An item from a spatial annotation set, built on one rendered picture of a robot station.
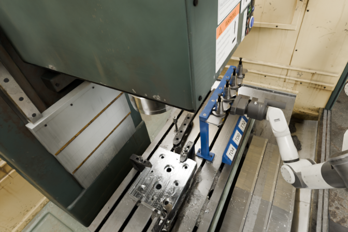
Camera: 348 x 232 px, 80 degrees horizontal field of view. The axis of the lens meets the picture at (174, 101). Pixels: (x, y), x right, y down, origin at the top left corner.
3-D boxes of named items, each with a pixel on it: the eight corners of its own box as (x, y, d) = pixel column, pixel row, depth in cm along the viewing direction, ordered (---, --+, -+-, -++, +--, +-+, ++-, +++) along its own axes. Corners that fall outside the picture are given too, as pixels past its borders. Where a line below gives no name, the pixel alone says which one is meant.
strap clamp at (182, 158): (195, 153, 121) (193, 137, 111) (185, 172, 113) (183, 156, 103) (190, 151, 123) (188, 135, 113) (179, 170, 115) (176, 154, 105)
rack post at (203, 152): (215, 154, 119) (215, 118, 100) (211, 161, 116) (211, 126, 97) (199, 148, 124) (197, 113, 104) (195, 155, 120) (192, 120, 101)
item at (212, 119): (223, 119, 97) (223, 118, 97) (219, 127, 94) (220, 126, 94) (209, 115, 100) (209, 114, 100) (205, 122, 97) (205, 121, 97)
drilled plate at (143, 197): (197, 167, 110) (197, 162, 107) (170, 220, 92) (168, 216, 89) (160, 151, 120) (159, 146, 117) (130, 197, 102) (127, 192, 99)
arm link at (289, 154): (288, 133, 101) (303, 174, 97) (269, 139, 100) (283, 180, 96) (303, 132, 90) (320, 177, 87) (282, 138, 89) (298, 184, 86)
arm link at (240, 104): (237, 89, 108) (262, 95, 103) (236, 103, 114) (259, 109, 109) (230, 105, 100) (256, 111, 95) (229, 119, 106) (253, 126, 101)
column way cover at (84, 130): (139, 130, 140) (116, 63, 107) (86, 192, 111) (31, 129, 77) (133, 127, 142) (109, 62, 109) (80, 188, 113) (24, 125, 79)
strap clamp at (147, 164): (156, 173, 115) (151, 157, 105) (153, 178, 113) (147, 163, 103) (137, 164, 120) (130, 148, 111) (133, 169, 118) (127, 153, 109)
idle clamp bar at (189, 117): (194, 121, 140) (194, 114, 136) (179, 151, 123) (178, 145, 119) (187, 119, 142) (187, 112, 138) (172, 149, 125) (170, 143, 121)
